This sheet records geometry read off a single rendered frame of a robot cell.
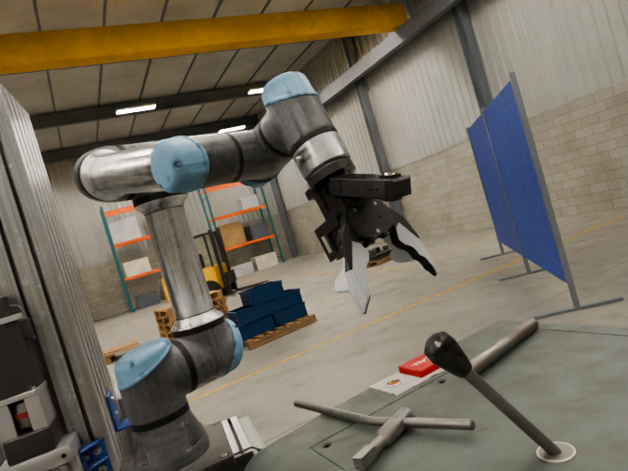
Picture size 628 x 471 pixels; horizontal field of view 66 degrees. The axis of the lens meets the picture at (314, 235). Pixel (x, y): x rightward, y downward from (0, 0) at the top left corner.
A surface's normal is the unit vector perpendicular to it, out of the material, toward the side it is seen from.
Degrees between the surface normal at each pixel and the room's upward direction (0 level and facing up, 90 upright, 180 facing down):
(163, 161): 90
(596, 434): 0
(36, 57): 90
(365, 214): 75
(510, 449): 0
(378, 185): 89
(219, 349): 90
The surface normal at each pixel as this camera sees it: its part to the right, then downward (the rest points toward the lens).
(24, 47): 0.42, -0.10
